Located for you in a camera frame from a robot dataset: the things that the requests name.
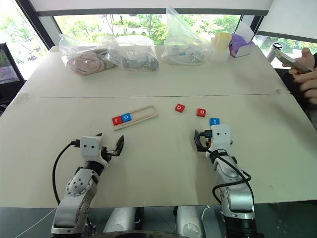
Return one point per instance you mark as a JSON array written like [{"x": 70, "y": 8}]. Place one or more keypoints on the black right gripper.
[{"x": 207, "y": 144}]

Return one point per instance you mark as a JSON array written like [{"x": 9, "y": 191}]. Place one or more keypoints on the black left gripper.
[{"x": 107, "y": 152}]

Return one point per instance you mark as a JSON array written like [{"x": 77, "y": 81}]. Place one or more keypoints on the blue letter tile t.
[{"x": 215, "y": 121}]

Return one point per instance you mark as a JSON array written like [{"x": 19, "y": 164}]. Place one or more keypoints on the smartphone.
[{"x": 292, "y": 62}]

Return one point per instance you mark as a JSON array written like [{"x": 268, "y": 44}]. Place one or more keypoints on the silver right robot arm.
[{"x": 235, "y": 198}]

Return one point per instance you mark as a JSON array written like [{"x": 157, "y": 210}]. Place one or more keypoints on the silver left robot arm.
[{"x": 76, "y": 188}]

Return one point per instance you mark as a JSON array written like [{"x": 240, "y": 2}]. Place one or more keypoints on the red letter tile r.
[{"x": 117, "y": 120}]

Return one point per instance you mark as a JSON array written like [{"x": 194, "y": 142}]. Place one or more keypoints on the blue letter tile o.
[{"x": 126, "y": 117}]

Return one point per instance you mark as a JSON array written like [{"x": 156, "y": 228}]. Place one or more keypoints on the red letter tile o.
[{"x": 201, "y": 112}]

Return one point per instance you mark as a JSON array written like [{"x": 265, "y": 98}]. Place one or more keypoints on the red letter tile b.
[{"x": 180, "y": 108}]

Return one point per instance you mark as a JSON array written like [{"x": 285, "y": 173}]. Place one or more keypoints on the wooden letter tray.
[{"x": 155, "y": 111}]

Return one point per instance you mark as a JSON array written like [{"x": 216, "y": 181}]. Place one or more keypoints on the silver robot leg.
[
  {"x": 119, "y": 219},
  {"x": 189, "y": 220}
]

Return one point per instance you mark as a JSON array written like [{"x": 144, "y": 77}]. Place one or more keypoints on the person's left hand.
[{"x": 307, "y": 84}]

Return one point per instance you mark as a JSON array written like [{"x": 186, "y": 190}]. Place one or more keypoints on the person's right hand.
[{"x": 308, "y": 58}]

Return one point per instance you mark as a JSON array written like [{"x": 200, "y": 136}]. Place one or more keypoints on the clear bag with pink cloth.
[{"x": 85, "y": 62}]

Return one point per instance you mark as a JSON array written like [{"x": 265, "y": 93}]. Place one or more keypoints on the clear bag with grey items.
[{"x": 138, "y": 62}]

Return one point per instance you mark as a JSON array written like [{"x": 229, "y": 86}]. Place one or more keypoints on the translucent white container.
[{"x": 219, "y": 55}]

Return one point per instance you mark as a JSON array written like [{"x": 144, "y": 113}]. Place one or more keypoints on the purple tissue box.
[{"x": 239, "y": 49}]

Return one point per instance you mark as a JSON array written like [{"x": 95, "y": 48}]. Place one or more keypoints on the pale yellow cup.
[{"x": 223, "y": 41}]

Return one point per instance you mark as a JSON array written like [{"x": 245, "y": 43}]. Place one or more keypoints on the white bottle with black cap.
[{"x": 273, "y": 53}]

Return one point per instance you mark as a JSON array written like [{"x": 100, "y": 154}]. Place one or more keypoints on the black mesh office chair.
[{"x": 8, "y": 72}]

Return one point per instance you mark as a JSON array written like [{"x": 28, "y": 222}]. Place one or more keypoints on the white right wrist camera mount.
[{"x": 220, "y": 136}]

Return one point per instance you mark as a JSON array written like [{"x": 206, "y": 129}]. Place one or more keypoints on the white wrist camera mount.
[
  {"x": 220, "y": 136},
  {"x": 90, "y": 146}
]

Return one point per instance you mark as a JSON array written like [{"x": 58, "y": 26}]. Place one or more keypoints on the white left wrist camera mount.
[{"x": 90, "y": 146}]

